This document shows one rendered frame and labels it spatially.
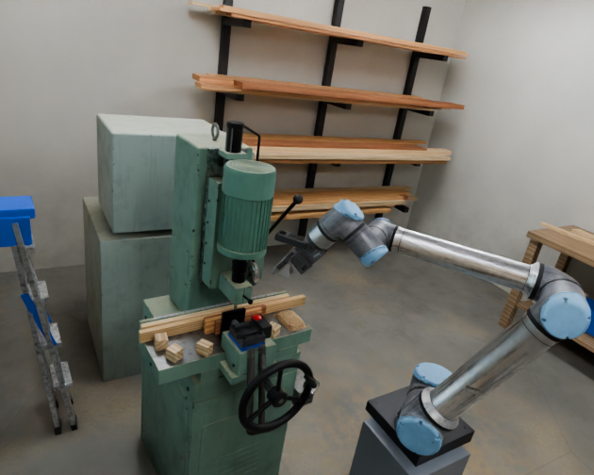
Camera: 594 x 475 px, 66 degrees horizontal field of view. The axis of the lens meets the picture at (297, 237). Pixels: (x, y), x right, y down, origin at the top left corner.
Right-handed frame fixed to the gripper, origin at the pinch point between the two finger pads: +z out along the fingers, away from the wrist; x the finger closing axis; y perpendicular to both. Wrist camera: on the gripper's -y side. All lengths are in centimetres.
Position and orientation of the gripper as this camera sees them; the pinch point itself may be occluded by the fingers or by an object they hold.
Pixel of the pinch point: (272, 270)
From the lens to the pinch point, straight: 157.8
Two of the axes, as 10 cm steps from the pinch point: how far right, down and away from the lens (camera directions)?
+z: -6.7, 6.0, 4.3
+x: 2.8, -3.4, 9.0
